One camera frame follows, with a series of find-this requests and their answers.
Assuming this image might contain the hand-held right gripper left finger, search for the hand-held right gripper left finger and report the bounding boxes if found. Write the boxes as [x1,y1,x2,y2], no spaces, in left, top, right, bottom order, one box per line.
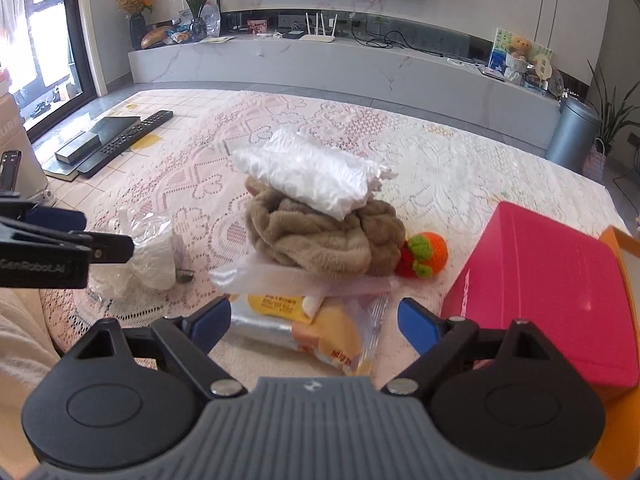
[62,296,247,400]

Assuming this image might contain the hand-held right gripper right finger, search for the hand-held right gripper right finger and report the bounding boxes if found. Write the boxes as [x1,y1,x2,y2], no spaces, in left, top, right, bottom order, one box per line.
[381,297,558,398]

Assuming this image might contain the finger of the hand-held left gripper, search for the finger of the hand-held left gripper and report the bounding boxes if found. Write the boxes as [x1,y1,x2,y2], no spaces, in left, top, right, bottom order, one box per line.
[0,194,87,235]
[0,216,135,264]

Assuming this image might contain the clear plastic bag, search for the clear plastic bag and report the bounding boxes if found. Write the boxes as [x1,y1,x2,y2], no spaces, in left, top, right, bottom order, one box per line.
[200,2,222,38]
[90,207,188,301]

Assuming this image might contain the orange red crocheted toy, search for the orange red crocheted toy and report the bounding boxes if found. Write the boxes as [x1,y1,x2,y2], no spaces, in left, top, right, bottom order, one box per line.
[395,231,448,279]

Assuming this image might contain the translucent plastic bag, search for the translucent plastic bag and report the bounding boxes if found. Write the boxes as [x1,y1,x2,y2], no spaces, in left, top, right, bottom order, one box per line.
[209,254,401,297]

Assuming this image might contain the yellow snack packet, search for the yellow snack packet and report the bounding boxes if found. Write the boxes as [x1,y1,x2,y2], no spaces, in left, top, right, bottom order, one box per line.
[229,292,391,377]

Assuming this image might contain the brown fleece cloth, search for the brown fleece cloth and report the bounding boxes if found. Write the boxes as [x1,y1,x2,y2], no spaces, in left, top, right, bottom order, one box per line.
[243,176,407,278]

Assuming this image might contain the pink storage box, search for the pink storage box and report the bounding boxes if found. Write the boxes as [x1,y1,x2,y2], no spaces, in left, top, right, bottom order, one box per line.
[440,201,640,403]

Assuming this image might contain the white plastic-wrapped pack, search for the white plastic-wrapped pack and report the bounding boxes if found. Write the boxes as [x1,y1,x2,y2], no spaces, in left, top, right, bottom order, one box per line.
[230,127,399,221]

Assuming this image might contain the orange cardboard box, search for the orange cardboard box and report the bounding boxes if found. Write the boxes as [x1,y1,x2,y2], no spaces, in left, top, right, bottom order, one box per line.
[589,225,640,480]

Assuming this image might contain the dark rectangular box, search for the dark rectangular box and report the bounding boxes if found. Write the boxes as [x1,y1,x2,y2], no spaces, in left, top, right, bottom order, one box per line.
[55,131,101,164]

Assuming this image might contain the black remote control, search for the black remote control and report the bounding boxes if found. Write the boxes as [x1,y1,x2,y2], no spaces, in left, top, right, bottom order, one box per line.
[99,110,174,156]

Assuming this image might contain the glass sliding door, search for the glass sliding door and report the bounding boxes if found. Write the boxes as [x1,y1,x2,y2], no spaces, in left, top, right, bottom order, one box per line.
[0,0,108,146]

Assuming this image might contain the dark vase with dried flowers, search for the dark vase with dried flowers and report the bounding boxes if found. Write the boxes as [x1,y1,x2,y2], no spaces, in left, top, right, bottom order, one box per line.
[115,0,153,52]

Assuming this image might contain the brown loaf-shaped ornament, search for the brown loaf-shaped ornament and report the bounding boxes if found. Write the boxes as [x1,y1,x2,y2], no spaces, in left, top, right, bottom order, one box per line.
[141,25,176,50]

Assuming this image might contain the green plant in glass vase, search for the green plant in glass vase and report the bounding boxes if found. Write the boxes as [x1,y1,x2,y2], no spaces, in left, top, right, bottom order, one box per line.
[167,0,221,43]

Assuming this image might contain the pink woven basket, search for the pink woven basket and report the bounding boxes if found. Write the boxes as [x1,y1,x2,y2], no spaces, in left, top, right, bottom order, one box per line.
[582,137,607,183]

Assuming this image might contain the grey trash can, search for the grey trash can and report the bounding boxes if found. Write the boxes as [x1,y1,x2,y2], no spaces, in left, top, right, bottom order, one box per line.
[545,96,603,176]

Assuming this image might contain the grey marble television cabinet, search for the grey marble television cabinet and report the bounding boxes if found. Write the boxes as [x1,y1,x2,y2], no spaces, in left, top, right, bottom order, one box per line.
[127,10,563,151]

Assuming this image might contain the colourful picture board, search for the colourful picture board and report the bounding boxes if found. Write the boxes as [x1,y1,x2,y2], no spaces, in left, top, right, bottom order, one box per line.
[487,27,553,83]

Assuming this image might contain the teddy bear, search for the teddy bear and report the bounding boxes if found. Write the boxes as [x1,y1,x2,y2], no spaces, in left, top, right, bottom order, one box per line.
[505,35,533,86]

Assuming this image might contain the long-leaf potted plant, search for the long-leaf potted plant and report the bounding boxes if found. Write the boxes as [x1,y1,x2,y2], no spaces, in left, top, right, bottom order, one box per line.
[585,60,640,156]

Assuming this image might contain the white router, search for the white router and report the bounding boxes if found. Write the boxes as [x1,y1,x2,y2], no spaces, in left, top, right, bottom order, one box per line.
[298,11,338,42]

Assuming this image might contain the black cables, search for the black cables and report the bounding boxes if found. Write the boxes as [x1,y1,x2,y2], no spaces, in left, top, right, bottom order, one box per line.
[350,17,476,58]

